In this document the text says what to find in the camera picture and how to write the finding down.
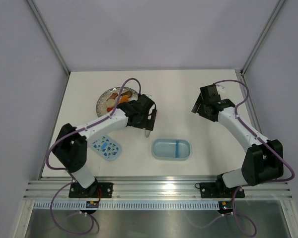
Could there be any orange fried food piece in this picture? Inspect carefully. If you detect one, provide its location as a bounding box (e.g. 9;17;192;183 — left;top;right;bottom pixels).
120;96;129;103

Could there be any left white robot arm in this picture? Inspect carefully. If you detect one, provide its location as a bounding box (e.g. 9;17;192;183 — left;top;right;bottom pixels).
46;94;157;197

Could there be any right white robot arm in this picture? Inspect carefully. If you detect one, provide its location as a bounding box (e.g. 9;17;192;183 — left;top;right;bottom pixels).
192;84;284;196

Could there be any blue lunch box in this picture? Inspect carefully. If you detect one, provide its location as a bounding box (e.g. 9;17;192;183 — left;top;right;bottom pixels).
151;139;191;161

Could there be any terrazzo pattern lunch box lid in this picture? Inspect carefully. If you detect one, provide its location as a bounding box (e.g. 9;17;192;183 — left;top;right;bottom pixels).
90;135;122;162

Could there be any beige mushroom piece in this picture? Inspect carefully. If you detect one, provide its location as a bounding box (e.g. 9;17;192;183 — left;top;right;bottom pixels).
106;99;116;108

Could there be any pink ham slice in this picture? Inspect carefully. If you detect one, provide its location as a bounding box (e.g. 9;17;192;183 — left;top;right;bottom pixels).
110;93;118;99

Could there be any speckled round plate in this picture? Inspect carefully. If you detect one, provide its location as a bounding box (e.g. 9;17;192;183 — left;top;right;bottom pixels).
96;87;139;117

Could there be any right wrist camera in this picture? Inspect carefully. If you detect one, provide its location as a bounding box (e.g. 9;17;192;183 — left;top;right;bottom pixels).
216;84;226;95

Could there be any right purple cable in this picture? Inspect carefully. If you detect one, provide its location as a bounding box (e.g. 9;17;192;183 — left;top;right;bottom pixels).
188;79;295;237

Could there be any purple cable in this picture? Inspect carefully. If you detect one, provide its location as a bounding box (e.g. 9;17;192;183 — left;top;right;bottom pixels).
44;78;143;235
188;79;295;237

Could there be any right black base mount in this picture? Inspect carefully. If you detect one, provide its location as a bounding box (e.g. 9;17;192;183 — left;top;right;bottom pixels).
195;182;236;199

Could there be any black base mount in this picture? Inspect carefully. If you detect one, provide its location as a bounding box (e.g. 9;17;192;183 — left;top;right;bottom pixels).
69;182;114;198
195;182;236;199

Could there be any right aluminium frame post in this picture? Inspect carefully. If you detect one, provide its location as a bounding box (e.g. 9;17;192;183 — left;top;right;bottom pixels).
240;0;288;77

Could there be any aluminium frame post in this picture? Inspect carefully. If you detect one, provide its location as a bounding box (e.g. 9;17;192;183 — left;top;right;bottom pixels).
240;0;288;77
24;0;71;78

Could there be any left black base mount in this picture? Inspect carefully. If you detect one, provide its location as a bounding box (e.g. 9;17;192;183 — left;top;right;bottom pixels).
69;182;114;198

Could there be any left aluminium frame post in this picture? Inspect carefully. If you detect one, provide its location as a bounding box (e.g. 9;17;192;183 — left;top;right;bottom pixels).
24;0;71;78

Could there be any aluminium rail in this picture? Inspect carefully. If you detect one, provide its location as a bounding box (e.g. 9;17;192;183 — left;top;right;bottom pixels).
23;176;293;201

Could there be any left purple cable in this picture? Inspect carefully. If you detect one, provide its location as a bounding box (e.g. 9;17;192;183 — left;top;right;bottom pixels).
44;78;143;235

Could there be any white slotted cable duct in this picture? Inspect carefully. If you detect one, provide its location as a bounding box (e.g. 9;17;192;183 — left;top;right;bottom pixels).
33;200;220;211

